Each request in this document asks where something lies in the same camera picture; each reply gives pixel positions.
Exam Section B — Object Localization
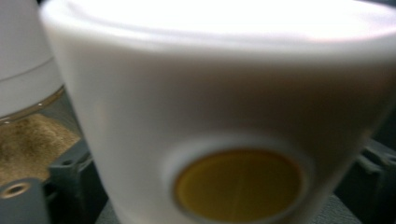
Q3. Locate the white-lidded jar of brown powder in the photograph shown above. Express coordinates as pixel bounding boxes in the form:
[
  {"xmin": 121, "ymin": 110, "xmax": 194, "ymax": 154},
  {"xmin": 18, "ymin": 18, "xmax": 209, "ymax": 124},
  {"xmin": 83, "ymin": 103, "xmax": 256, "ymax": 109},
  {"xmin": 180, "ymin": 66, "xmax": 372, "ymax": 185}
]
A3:
[
  {"xmin": 0, "ymin": 0, "xmax": 82, "ymax": 188},
  {"xmin": 38, "ymin": 0, "xmax": 396, "ymax": 224}
]

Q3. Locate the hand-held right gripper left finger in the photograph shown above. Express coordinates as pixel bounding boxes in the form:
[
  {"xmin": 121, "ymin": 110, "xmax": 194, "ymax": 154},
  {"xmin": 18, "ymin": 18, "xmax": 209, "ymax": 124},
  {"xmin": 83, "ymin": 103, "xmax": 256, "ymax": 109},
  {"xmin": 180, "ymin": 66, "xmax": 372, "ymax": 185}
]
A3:
[{"xmin": 0, "ymin": 141, "xmax": 108, "ymax": 224}]

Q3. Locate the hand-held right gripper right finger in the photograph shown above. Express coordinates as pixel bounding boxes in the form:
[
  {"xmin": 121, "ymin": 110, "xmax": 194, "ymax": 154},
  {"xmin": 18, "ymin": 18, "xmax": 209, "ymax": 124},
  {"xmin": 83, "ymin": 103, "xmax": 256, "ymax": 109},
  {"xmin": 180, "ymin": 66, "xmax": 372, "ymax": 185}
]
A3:
[{"xmin": 334, "ymin": 138, "xmax": 396, "ymax": 224}]

